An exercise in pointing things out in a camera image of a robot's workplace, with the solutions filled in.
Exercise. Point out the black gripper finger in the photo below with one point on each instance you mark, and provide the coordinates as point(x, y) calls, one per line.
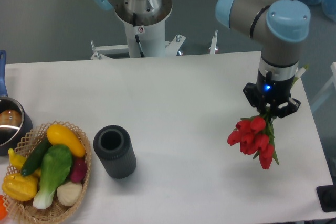
point(285, 109)
point(255, 98)

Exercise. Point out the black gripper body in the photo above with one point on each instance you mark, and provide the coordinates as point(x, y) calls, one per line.
point(271, 90)

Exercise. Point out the red tulip bouquet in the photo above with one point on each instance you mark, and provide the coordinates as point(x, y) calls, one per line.
point(255, 135)

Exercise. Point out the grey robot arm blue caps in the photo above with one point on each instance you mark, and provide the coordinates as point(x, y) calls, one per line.
point(279, 25)

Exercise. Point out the dark grey ribbed vase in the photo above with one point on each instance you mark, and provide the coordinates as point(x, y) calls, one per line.
point(112, 144)

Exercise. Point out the black device at table edge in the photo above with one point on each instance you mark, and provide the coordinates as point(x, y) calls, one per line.
point(326, 195)

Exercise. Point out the purple radish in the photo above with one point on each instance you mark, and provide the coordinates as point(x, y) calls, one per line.
point(78, 171)

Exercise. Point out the yellow squash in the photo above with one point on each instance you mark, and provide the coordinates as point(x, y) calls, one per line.
point(60, 134)

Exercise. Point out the green bok choy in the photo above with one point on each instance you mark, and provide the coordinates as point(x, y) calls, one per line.
point(55, 168)

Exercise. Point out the white garlic bulb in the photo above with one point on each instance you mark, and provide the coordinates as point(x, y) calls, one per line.
point(69, 193)

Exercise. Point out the dark green cucumber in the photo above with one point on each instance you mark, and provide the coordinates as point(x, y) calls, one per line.
point(34, 160)

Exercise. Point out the yellow banana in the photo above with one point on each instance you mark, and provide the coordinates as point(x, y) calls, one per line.
point(19, 161)

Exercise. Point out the yellow bell pepper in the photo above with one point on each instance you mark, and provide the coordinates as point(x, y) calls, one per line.
point(19, 187)

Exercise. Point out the woven wicker basket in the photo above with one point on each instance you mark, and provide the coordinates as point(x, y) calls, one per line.
point(23, 211)

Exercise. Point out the orange fruit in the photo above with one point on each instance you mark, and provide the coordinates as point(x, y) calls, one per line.
point(3, 211)

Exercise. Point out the white frame at right edge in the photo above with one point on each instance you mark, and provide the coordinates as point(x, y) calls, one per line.
point(324, 93)

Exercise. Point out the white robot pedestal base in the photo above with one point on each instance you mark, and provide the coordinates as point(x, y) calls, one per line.
point(145, 30)

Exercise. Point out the steel pot with blue handle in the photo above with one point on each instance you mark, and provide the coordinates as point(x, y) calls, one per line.
point(15, 122)

